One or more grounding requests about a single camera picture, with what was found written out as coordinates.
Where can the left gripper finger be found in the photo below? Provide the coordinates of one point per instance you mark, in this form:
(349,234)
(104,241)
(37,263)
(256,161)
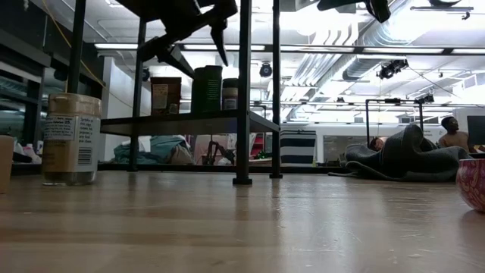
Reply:
(221,41)
(176,58)

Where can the brown spice packet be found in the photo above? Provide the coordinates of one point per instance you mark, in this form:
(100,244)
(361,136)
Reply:
(165,95)

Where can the dark green spice tin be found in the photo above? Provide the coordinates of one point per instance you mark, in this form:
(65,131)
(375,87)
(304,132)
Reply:
(214,91)

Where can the black lid purple label jar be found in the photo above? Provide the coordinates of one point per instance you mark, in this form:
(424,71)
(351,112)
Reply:
(230,95)

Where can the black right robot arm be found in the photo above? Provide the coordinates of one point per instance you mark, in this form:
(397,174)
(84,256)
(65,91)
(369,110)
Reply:
(379,9)

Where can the black metal wood shelf unit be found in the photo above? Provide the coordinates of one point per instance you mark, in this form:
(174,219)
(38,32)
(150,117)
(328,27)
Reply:
(242,113)

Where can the long ceiling light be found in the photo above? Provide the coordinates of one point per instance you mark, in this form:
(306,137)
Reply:
(117,46)
(401,50)

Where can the teal cloth pile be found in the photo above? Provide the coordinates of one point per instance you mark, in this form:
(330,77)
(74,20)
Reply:
(163,146)

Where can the striped storage bin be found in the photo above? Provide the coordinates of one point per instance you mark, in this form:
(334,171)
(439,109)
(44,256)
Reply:
(298,148)

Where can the dark storage rack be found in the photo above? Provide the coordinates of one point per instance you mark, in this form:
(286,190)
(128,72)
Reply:
(22,76)

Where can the white plastic bag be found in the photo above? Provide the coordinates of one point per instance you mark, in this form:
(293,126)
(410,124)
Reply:
(30,153)

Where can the person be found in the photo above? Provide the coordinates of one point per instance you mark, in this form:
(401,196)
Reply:
(454,140)
(377,145)

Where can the cardboard square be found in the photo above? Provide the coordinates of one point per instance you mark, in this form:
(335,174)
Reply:
(5,163)

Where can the gray cloth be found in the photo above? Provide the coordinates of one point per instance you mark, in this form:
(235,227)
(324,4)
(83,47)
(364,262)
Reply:
(401,159)

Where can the dark monitor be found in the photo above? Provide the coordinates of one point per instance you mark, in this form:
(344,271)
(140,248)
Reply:
(476,130)

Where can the black ceiling camera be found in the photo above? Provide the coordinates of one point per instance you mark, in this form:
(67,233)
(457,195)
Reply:
(265,70)

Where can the black metal rig frame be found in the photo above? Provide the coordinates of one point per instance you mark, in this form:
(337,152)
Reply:
(189,168)

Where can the black ceiling camera rig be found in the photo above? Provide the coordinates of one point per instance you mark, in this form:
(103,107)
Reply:
(390,69)

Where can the black stand frame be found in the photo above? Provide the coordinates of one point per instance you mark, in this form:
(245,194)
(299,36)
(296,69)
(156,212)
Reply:
(392,101)

